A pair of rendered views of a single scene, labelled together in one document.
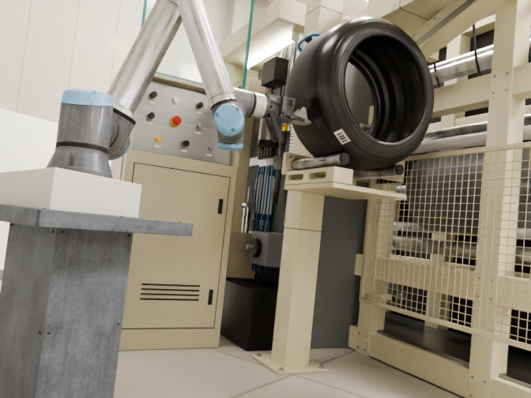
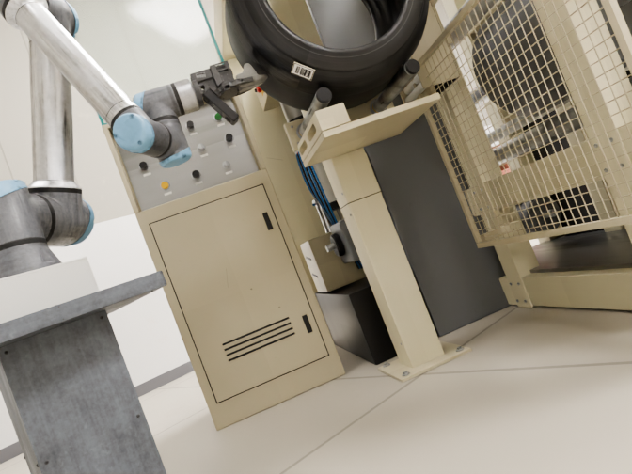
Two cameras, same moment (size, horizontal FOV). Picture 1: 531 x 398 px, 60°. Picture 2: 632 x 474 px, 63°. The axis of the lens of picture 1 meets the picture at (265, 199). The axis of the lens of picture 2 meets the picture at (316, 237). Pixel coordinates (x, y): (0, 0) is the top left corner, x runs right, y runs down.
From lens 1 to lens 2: 0.62 m
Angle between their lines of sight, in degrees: 16
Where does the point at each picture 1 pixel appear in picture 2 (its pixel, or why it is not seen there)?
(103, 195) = (39, 291)
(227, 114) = (124, 129)
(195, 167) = (217, 193)
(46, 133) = (131, 228)
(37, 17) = not seen: hidden behind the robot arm
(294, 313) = (393, 302)
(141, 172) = (161, 230)
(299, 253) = (363, 230)
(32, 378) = not seen: outside the picture
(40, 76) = (98, 178)
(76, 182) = not seen: outside the picture
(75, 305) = (66, 419)
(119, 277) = (113, 366)
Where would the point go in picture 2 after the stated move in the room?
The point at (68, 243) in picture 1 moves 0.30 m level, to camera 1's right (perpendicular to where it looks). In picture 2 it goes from (21, 360) to (124, 320)
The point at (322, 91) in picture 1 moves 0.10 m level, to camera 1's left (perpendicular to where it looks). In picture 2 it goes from (249, 31) to (218, 48)
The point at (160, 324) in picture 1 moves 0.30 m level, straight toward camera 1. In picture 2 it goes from (265, 376) to (247, 402)
